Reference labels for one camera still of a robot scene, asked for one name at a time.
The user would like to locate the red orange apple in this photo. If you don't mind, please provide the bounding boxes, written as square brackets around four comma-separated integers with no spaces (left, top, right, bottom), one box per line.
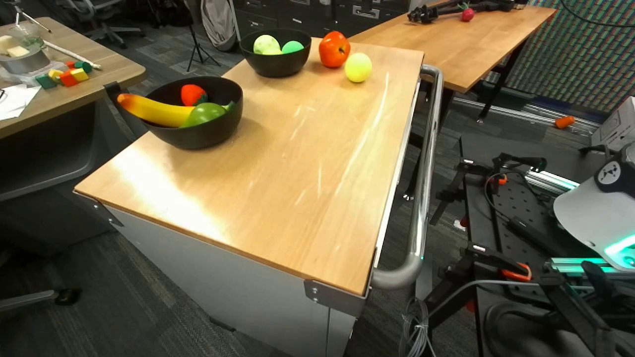
[319,29,351,69]

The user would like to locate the metal cart handle rail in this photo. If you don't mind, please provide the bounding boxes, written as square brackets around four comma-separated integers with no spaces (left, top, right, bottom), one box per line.
[369,63,444,289]

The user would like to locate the black bowl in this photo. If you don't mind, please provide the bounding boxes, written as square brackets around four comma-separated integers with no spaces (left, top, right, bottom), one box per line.
[138,77,242,150]
[240,29,311,77]

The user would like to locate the black bowl left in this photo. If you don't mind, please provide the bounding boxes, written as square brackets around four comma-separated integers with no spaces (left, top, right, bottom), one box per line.
[138,77,242,150]

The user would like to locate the wooden office desk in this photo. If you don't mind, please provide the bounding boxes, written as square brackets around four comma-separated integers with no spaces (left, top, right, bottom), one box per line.
[0,18,144,137]

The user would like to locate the light green dimpled ball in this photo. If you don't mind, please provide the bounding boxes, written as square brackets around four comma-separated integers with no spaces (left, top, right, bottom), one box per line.
[252,33,281,55]

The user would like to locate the green smooth ball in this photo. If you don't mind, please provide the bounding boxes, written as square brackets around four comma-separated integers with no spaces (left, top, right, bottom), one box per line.
[281,39,303,55]

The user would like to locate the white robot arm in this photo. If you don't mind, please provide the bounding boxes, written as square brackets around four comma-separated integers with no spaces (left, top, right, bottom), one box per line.
[553,97,635,271]

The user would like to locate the black bowl right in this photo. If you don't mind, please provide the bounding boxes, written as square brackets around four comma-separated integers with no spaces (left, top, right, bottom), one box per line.
[240,29,311,77]

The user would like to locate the small red strawberry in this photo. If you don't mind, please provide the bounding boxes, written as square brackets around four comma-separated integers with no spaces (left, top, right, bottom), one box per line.
[180,83,206,107]

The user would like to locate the yellow banana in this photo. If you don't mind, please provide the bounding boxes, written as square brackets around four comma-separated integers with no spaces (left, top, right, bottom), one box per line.
[117,93,192,129]

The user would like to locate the green lime fruit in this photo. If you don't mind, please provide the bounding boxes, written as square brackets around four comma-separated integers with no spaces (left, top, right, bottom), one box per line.
[184,103,230,127]

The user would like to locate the yellow ball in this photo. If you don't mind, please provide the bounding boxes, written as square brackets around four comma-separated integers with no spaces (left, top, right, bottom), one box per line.
[343,53,373,83]

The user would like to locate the colourful toy blocks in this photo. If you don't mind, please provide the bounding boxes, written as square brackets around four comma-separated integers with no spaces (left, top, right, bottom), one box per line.
[35,59,93,89]

